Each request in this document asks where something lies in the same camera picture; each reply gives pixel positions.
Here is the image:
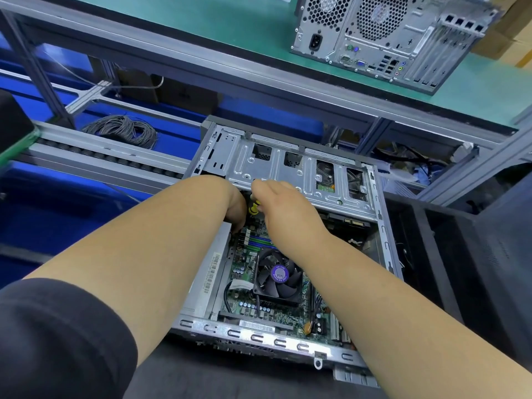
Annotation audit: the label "green upper shelf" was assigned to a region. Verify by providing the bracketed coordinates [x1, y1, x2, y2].
[0, 0, 532, 134]

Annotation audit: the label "aluminium frame post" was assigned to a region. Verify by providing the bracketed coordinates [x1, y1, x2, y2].
[420, 120, 532, 206]

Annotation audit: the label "grey roller conveyor rail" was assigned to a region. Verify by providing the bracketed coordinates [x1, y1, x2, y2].
[17, 122, 194, 195]

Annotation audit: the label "green motherboard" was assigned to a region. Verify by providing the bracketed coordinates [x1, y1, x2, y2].
[218, 224, 360, 346]

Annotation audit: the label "person's left hand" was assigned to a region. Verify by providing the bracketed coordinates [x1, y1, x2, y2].
[208, 176, 249, 232]

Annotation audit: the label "person's black left sleeve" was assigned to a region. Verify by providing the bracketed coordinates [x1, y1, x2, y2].
[0, 278, 140, 399]

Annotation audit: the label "person's left forearm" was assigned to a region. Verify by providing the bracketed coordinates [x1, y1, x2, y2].
[25, 176, 242, 366]

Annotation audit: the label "empty black foam tray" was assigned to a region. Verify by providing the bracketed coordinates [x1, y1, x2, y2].
[384, 193, 532, 371]

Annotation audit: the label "person's right hand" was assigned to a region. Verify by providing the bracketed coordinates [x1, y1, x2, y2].
[251, 179, 334, 258]

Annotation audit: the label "person's right forearm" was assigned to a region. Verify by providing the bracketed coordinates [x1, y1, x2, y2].
[303, 232, 532, 399]

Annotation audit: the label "white plastic bags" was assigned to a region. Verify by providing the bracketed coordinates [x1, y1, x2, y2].
[374, 145, 454, 186]

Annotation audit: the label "black foam tray with boards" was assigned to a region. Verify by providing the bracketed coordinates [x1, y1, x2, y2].
[0, 89, 41, 170]

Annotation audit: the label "dark metal frame leg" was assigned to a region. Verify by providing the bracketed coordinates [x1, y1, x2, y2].
[0, 11, 78, 128]

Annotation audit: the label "grey coiled cable bundle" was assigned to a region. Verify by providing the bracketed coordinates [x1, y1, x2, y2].
[81, 114, 159, 150]

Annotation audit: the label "silver backed desktop computer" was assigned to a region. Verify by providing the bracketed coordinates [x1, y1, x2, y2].
[291, 0, 504, 96]

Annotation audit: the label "silver power supply unit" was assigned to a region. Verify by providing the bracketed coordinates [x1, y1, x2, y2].
[178, 222, 234, 321]

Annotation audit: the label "grey computer case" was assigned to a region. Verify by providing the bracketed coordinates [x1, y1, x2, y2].
[170, 116, 406, 386]

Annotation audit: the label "stack of cardboard boxes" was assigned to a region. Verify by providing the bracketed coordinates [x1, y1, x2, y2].
[472, 0, 532, 69]

